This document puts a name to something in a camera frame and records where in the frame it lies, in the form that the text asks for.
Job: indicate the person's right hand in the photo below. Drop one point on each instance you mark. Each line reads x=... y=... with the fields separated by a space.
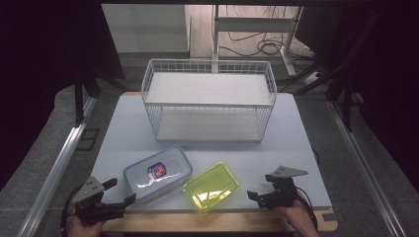
x=294 y=215

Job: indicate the clear container with blue lid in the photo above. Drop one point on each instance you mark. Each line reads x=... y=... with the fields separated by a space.
x=171 y=164

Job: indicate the aluminium rail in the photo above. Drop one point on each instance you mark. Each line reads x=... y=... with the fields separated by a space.
x=365 y=171
x=56 y=171

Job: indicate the white cabinet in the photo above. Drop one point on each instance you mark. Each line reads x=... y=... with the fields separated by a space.
x=145 y=29

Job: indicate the white metal desk frame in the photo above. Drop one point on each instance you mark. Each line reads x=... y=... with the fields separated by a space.
x=253 y=24

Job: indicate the black metal stand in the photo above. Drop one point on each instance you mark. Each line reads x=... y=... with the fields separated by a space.
x=346 y=105
x=79 y=98

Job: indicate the black curtain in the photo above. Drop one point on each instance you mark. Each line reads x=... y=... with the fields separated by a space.
x=42 y=65
x=382 y=65

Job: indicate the green plastic container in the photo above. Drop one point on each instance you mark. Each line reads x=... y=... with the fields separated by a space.
x=210 y=186

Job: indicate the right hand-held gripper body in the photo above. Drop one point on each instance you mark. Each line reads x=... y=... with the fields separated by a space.
x=285 y=191

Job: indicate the white power strip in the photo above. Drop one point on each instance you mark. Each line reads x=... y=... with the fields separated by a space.
x=312 y=77

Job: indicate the pale blue table mat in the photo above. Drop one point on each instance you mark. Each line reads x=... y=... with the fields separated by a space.
x=131 y=131

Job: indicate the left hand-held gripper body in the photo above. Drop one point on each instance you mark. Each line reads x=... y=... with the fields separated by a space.
x=89 y=197

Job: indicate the person's left hand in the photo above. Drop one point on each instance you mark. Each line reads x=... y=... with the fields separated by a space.
x=84 y=228

